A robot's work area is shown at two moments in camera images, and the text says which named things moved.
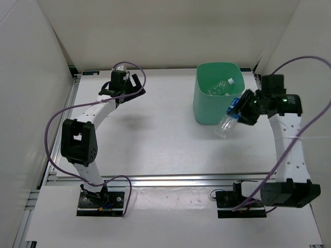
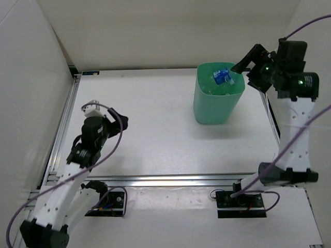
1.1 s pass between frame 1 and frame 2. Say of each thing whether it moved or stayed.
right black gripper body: moved
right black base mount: stayed
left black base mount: stayed
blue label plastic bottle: moved
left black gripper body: moved
